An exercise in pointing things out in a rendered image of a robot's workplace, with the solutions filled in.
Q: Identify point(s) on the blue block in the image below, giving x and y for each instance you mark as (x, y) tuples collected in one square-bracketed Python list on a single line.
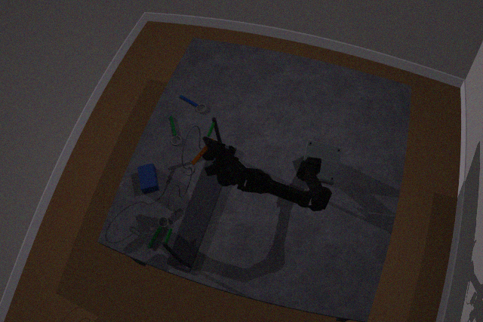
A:
[(148, 178)]

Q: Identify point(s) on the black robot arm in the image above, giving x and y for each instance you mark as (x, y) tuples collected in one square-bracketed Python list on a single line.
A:
[(260, 182)]

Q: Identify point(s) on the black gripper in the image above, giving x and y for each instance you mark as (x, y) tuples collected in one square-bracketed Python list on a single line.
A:
[(224, 157)]

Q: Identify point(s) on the orange handle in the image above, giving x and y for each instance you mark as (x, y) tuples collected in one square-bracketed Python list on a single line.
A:
[(195, 160)]

